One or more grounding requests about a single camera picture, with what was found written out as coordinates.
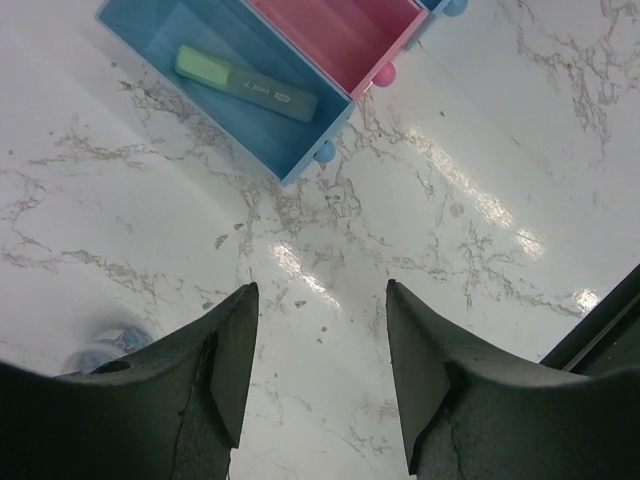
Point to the long green highlighter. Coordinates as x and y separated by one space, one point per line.
245 84

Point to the pink drawer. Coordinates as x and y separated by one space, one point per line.
353 42

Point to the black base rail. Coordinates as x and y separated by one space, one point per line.
607 338

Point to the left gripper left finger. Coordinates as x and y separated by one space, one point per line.
172 410

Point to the clear jar of paperclips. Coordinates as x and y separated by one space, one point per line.
108 343

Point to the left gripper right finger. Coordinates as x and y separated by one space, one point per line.
470 410

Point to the light blue end drawer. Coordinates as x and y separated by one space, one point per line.
235 31

